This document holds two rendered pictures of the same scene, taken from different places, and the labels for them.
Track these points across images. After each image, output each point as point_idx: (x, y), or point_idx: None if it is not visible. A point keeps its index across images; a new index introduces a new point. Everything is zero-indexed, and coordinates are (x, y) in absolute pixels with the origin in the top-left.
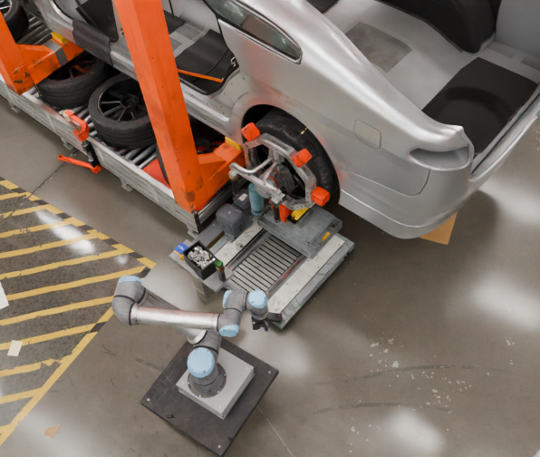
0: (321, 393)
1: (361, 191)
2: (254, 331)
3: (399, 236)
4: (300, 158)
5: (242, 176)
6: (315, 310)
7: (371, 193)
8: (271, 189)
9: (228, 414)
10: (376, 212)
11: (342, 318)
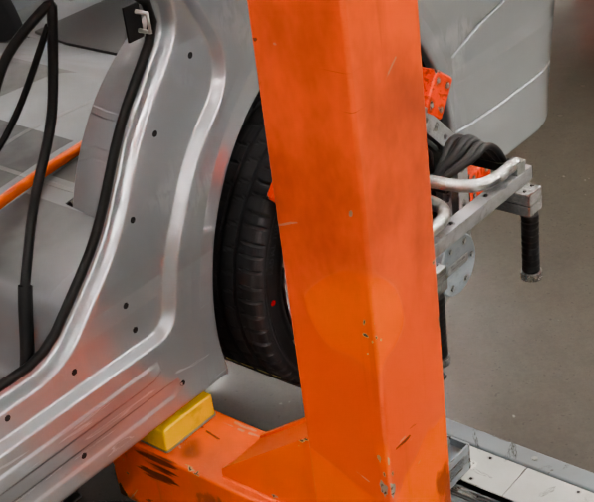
0: None
1: (487, 73)
2: None
3: (546, 113)
4: (442, 72)
5: (445, 249)
6: None
7: (502, 49)
8: (504, 183)
9: None
10: (514, 98)
11: None
